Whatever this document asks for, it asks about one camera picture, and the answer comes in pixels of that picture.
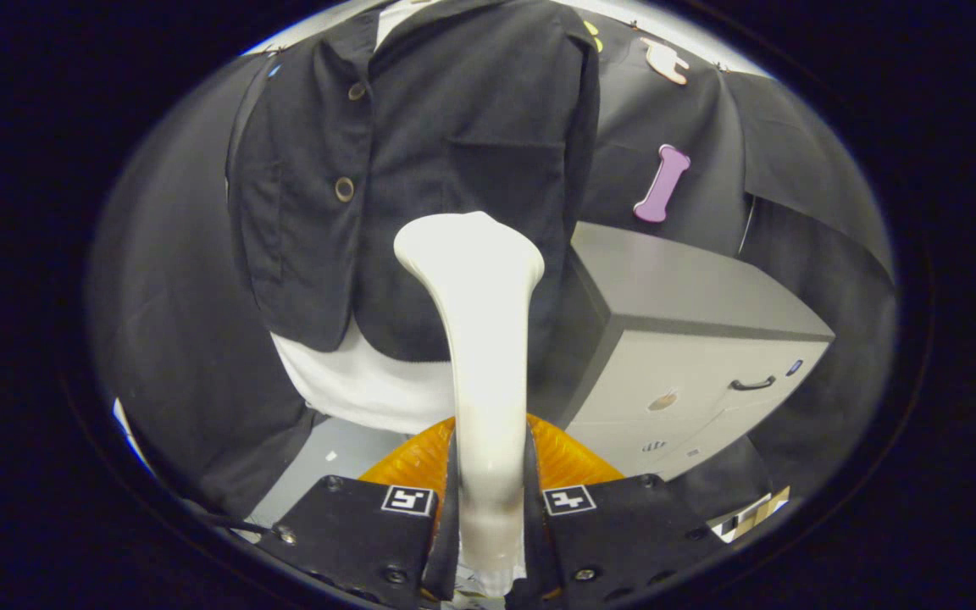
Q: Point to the grey cabinet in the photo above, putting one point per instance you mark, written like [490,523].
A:
[674,280]

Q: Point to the white garment steamer wand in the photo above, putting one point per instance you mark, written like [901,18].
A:
[479,339]

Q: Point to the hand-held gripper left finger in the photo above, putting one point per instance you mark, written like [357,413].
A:
[447,551]

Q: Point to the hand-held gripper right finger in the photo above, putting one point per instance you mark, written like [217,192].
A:
[536,542]

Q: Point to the black backdrop cloth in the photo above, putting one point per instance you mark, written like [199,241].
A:
[174,296]

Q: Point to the tan and white object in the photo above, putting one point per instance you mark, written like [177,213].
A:
[751,512]

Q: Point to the black blazer jacket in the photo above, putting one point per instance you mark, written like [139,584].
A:
[471,110]

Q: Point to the white panel with blue edge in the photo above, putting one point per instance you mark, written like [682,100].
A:
[124,424]

